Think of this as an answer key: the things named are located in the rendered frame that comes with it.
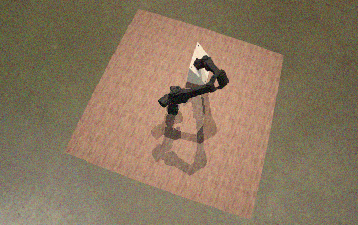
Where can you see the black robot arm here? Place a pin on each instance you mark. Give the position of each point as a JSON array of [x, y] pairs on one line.
[[182, 95]]

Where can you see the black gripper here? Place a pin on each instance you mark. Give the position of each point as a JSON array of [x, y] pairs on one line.
[[173, 109]]

